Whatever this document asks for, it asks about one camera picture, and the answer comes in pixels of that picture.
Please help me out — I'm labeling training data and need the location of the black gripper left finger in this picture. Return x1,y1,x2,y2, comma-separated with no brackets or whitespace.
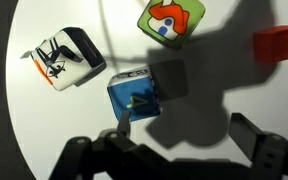
116,110,132,138

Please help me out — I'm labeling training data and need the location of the green cube with orange house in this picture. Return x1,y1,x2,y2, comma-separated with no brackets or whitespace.
136,0,207,51

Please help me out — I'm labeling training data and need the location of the white cube with black drawings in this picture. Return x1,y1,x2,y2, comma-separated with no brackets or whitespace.
20,26,108,92

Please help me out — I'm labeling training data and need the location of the blue cube with number four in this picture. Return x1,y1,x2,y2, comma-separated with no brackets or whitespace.
106,59,189,123

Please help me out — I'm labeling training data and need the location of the orange block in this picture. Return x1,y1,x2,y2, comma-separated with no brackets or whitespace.
252,24,288,64

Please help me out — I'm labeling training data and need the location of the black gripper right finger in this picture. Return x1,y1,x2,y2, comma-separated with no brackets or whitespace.
229,112,269,162

